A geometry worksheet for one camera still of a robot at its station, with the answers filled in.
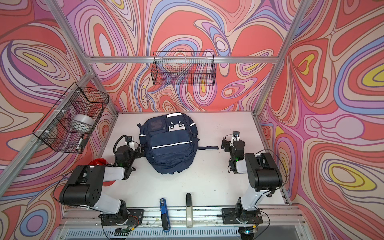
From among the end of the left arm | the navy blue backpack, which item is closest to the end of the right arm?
the navy blue backpack

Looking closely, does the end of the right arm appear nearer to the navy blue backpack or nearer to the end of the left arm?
the navy blue backpack

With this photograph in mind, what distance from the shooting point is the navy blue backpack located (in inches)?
34.4
